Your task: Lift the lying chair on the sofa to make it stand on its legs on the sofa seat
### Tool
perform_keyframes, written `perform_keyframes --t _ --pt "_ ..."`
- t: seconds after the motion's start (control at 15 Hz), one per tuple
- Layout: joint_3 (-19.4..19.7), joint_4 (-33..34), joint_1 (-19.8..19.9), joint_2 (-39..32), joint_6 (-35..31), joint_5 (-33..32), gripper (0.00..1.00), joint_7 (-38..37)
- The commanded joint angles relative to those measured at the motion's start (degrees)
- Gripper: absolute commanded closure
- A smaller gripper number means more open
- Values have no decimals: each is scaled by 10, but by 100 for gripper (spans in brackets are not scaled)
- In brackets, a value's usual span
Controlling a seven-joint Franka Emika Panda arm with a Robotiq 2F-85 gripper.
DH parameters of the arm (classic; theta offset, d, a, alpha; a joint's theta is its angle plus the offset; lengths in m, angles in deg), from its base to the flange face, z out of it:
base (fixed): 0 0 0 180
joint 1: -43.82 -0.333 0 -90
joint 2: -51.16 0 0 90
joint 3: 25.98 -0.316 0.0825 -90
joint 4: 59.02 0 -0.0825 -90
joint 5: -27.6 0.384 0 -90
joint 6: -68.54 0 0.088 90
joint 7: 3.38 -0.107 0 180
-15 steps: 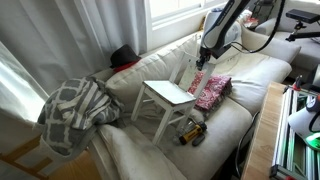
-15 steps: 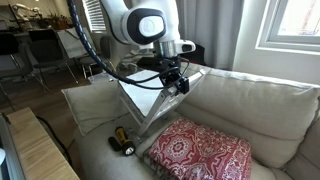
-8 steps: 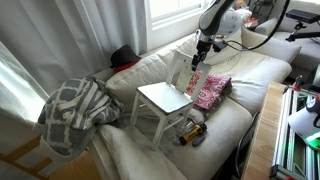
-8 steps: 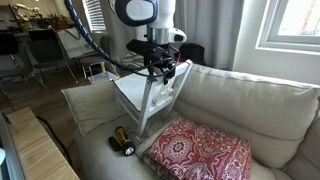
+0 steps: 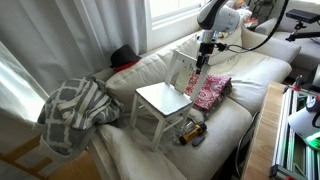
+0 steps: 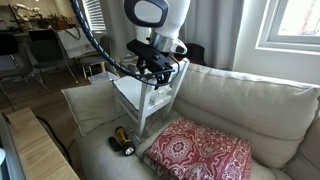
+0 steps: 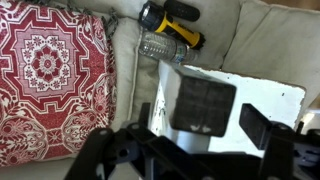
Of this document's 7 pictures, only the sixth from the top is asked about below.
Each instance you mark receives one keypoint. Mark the beige fabric sofa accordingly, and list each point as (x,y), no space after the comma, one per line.
(100,160)

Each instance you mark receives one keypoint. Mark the red patterned cushion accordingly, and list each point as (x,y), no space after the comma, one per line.
(200,150)

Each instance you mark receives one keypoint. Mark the clear plastic storage box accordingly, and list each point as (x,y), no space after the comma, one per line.
(103,77)

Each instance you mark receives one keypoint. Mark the beige sofa back cushion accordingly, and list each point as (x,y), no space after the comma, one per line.
(308,153)
(253,103)

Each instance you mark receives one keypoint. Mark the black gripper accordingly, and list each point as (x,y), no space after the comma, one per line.
(155,70)

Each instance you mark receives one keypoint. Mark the white framed window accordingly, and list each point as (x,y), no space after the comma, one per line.
(266,40)

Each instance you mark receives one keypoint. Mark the grey curtain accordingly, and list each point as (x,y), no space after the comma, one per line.
(115,26)
(216,26)

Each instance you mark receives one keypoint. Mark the yellow black flashlight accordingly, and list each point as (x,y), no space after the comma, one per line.
(122,140)

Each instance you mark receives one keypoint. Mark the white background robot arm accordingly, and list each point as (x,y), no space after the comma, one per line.
(25,11)

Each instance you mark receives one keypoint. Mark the beige throw pillow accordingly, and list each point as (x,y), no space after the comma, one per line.
(90,106)

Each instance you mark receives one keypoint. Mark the grey office chair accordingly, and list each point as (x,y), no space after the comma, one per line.
(106,45)

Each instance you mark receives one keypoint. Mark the light wooden table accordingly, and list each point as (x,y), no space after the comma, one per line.
(36,146)

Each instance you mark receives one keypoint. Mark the grey metal rail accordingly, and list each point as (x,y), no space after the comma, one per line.
(8,150)

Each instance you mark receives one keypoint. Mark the black folding chair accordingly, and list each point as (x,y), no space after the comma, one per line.
(45,50)
(8,43)

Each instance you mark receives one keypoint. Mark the grey white striped blanket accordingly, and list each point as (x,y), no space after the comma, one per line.
(128,63)

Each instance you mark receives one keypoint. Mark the black hat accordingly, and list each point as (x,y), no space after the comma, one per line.
(198,53)

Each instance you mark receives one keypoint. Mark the white window blinds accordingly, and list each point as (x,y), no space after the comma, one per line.
(96,16)

